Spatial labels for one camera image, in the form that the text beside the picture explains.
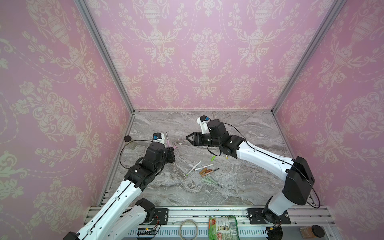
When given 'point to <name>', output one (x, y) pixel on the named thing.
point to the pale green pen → (213, 181)
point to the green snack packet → (223, 228)
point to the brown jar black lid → (312, 231)
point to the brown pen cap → (203, 170)
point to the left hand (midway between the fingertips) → (174, 149)
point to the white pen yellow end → (226, 156)
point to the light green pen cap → (213, 158)
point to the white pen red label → (203, 167)
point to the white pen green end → (196, 165)
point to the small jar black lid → (127, 138)
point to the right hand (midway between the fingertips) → (189, 137)
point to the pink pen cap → (175, 147)
